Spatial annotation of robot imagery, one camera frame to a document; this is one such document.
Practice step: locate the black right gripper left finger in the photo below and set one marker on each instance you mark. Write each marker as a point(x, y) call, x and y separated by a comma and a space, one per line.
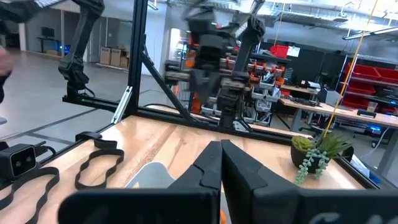
point(174, 205)

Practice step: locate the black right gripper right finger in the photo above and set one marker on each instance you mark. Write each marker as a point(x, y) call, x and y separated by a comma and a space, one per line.
point(280, 205)

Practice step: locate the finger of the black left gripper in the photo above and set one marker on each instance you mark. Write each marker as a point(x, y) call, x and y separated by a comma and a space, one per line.
point(197, 87)
point(211, 87)

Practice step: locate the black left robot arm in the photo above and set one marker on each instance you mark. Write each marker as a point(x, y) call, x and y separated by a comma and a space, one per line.
point(248, 46)

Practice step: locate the red storage bin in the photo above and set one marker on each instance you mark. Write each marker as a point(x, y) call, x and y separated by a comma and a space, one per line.
point(279, 51)

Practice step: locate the red bin shelf rack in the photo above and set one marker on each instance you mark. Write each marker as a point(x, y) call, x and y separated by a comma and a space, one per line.
point(367, 81)

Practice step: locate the parts organiser shelf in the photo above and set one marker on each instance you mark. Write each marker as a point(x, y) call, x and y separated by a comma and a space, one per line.
point(264, 90)

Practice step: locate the potted succulent plant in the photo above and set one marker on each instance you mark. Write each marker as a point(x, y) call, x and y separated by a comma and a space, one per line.
point(303, 155)

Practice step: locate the brown cardboard box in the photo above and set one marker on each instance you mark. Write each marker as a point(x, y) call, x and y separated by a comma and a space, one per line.
point(124, 60)
point(115, 57)
point(105, 56)

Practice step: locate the wooden desk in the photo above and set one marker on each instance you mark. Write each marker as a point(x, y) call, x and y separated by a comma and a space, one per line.
point(335, 110)

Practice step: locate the black computer monitor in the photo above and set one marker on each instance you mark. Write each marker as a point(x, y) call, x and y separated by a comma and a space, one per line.
point(48, 32)

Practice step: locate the person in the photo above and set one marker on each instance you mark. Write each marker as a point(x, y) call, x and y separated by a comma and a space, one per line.
point(4, 62)

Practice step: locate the black aluminium frame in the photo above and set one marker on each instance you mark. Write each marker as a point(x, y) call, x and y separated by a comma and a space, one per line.
point(136, 62)

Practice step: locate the silver corner bracket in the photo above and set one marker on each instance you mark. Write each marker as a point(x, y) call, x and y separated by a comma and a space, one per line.
point(122, 104)

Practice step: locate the black edge bracket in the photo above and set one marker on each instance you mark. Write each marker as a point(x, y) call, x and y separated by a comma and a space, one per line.
point(88, 136)

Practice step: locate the black table-level camera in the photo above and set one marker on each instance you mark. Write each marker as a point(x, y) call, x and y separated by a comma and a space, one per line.
point(18, 161)

